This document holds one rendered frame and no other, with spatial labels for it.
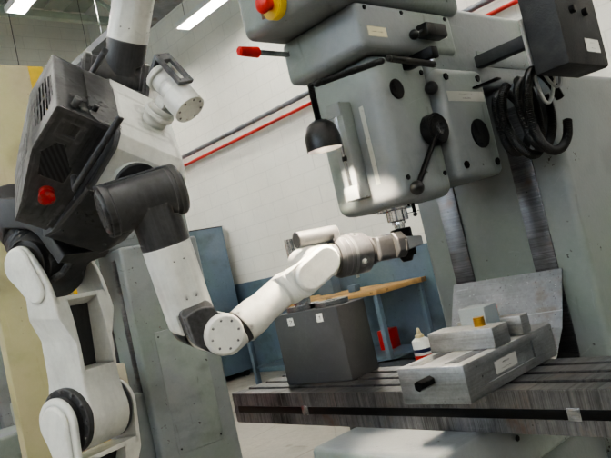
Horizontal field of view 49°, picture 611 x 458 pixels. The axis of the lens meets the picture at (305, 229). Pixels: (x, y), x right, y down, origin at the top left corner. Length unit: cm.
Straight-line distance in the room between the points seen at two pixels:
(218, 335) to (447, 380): 42
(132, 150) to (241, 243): 762
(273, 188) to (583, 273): 678
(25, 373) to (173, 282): 166
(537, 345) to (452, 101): 57
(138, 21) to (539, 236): 107
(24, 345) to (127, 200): 169
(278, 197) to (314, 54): 676
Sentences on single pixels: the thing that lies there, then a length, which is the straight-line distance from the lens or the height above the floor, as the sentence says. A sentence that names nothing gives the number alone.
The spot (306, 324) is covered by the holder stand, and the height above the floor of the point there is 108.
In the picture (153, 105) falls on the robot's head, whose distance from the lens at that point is 139.
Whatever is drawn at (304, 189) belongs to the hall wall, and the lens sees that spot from 786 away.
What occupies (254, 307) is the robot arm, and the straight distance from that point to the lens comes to 129.
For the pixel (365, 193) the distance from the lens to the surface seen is 142.
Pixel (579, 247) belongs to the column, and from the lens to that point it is 171.
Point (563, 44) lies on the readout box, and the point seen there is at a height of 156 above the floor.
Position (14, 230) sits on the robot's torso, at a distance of 163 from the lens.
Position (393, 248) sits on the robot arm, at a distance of 144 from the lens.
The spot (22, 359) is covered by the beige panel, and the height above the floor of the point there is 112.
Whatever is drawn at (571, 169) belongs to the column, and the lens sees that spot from 172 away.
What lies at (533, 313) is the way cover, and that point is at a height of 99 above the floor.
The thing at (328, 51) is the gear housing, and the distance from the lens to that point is 146.
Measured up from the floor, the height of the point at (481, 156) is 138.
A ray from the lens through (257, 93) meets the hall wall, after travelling 842.
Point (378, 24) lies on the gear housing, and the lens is 145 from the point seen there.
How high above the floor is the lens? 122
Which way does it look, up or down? 3 degrees up
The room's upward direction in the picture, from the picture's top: 13 degrees counter-clockwise
